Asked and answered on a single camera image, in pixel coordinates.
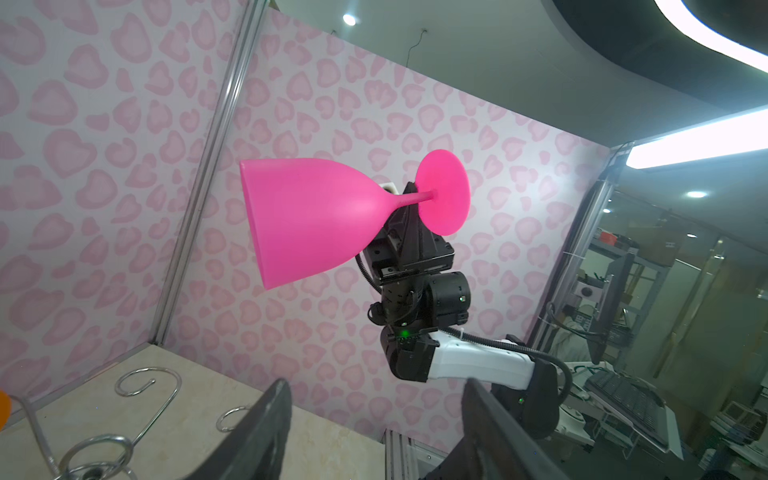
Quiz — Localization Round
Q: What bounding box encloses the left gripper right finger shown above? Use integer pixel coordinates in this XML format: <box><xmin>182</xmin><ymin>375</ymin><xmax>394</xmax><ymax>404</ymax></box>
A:
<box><xmin>455</xmin><ymin>379</ymin><xmax>566</xmax><ymax>480</ymax></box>

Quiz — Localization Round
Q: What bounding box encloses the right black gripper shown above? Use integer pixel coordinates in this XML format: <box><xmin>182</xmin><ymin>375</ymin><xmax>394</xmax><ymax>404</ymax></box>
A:
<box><xmin>364</xmin><ymin>204</ymin><xmax>454</xmax><ymax>282</ymax></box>

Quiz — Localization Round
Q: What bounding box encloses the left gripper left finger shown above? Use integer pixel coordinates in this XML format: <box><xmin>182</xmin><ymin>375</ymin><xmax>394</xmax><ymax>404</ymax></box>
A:
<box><xmin>186</xmin><ymin>379</ymin><xmax>292</xmax><ymax>480</ymax></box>

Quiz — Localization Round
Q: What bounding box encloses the pink plastic wine glass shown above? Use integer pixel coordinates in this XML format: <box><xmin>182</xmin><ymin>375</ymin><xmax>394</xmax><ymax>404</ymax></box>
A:
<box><xmin>239</xmin><ymin>150</ymin><xmax>471</xmax><ymax>290</ymax></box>

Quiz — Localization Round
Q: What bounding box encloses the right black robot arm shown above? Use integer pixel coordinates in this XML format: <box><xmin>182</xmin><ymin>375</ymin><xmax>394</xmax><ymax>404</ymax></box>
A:
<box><xmin>355</xmin><ymin>205</ymin><xmax>573</xmax><ymax>439</ymax></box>

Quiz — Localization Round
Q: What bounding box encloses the chrome wine glass rack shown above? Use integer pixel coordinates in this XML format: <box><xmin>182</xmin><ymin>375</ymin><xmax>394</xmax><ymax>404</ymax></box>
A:
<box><xmin>37</xmin><ymin>365</ymin><xmax>260</xmax><ymax>479</ymax></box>

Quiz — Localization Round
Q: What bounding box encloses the orange wine glass left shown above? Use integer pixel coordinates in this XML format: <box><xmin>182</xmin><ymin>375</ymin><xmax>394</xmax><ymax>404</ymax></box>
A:
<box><xmin>0</xmin><ymin>391</ymin><xmax>13</xmax><ymax>430</ymax></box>

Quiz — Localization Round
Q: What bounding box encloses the black keyboard outside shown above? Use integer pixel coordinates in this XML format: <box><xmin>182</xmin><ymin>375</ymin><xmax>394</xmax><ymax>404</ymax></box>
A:
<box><xmin>584</xmin><ymin>371</ymin><xmax>669</xmax><ymax>448</ymax></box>

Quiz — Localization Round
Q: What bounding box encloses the computer monitor outside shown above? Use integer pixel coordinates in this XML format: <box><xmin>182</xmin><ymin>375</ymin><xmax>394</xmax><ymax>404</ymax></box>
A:
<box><xmin>587</xmin><ymin>253</ymin><xmax>635</xmax><ymax>365</ymax></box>

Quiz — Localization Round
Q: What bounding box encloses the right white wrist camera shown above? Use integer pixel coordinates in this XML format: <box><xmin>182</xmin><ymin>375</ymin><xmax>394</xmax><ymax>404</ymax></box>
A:
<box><xmin>380</xmin><ymin>182</ymin><xmax>399</xmax><ymax>195</ymax></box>

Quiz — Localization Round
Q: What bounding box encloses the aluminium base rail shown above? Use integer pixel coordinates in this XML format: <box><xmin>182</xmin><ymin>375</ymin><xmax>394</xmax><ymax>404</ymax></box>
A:
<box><xmin>382</xmin><ymin>429</ymin><xmax>448</xmax><ymax>480</ymax></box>

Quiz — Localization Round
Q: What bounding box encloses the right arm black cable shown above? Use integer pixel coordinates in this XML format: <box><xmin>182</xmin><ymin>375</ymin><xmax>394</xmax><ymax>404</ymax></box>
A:
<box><xmin>437</xmin><ymin>326</ymin><xmax>574</xmax><ymax>409</ymax></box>

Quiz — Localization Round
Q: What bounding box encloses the aluminium frame right post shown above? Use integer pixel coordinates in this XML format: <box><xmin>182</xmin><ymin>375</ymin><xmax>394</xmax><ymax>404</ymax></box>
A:
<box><xmin>149</xmin><ymin>0</ymin><xmax>270</xmax><ymax>346</ymax></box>

